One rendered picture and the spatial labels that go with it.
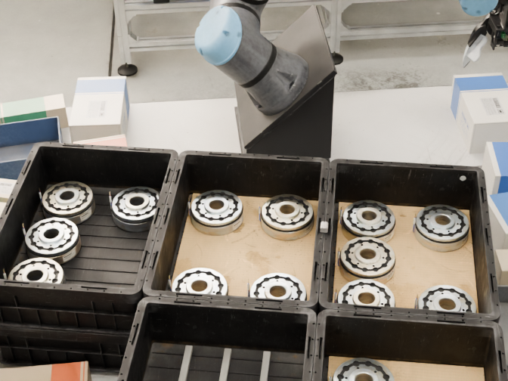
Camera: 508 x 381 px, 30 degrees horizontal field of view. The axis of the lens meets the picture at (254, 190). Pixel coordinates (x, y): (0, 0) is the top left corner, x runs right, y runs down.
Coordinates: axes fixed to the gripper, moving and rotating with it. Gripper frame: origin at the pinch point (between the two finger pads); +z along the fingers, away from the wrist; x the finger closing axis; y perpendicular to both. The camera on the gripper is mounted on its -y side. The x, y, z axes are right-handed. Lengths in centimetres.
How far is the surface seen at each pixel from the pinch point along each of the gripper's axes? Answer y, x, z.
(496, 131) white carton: 10.0, -0.4, 12.1
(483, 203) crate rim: 53, -17, -5
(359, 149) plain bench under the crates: 5.8, -31.4, 18.2
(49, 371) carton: 73, -98, 10
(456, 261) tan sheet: 57, -22, 5
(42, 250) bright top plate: 51, -100, 2
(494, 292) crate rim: 75, -21, -5
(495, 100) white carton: 1.6, 1.3, 9.3
